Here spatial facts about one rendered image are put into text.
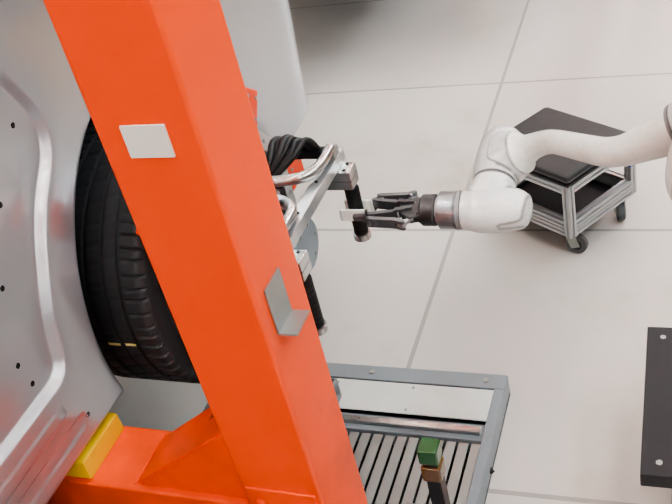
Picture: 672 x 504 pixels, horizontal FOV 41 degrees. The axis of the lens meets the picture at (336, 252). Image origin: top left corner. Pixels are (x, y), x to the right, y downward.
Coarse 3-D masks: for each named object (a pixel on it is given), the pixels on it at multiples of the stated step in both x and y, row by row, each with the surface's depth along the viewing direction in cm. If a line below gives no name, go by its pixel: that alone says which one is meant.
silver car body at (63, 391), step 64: (0, 0) 158; (256, 0) 248; (0, 64) 158; (64, 64) 174; (256, 64) 249; (0, 128) 162; (64, 128) 174; (0, 192) 162; (64, 192) 175; (0, 256) 163; (64, 256) 175; (0, 320) 163; (64, 320) 176; (0, 384) 163; (64, 384) 176; (0, 448) 163; (64, 448) 177
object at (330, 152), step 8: (328, 144) 208; (336, 144) 209; (328, 152) 206; (336, 152) 209; (320, 160) 203; (328, 160) 205; (312, 168) 201; (320, 168) 202; (272, 176) 202; (280, 176) 201; (288, 176) 200; (296, 176) 200; (304, 176) 200; (312, 176) 201; (280, 184) 201; (288, 184) 201; (296, 184) 201
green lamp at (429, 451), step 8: (424, 440) 177; (432, 440) 177; (424, 448) 176; (432, 448) 175; (440, 448) 177; (424, 456) 176; (432, 456) 175; (440, 456) 177; (424, 464) 177; (432, 464) 176
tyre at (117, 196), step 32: (96, 160) 194; (96, 192) 190; (96, 224) 188; (128, 224) 186; (96, 256) 188; (128, 256) 185; (96, 288) 190; (128, 288) 187; (160, 288) 191; (96, 320) 195; (128, 320) 191; (160, 320) 192; (128, 352) 198; (160, 352) 194
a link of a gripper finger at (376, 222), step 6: (372, 216) 212; (372, 222) 211; (378, 222) 211; (384, 222) 210; (390, 222) 209; (396, 222) 209; (402, 222) 207; (390, 228) 211; (396, 228) 210; (402, 228) 208
